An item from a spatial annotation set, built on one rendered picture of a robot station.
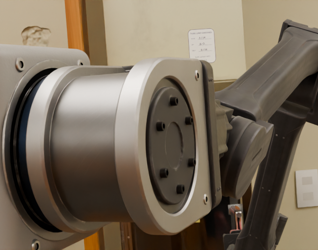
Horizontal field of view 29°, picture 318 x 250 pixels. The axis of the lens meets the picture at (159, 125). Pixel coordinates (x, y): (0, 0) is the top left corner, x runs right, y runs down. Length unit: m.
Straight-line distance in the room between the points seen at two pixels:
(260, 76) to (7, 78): 0.39
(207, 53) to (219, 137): 0.94
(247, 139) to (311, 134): 1.38
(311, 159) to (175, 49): 0.70
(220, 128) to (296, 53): 0.34
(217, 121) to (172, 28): 0.94
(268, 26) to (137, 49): 0.61
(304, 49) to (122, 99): 0.51
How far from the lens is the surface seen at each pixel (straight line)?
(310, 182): 1.97
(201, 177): 0.47
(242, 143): 0.58
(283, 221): 1.25
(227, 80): 1.34
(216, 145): 0.50
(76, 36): 1.35
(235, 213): 1.42
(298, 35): 0.90
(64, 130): 0.40
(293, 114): 0.98
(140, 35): 1.44
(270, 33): 1.93
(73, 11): 1.35
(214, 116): 0.49
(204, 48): 1.45
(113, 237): 1.91
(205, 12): 1.46
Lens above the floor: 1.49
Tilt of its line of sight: 3 degrees down
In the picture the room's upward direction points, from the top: 4 degrees counter-clockwise
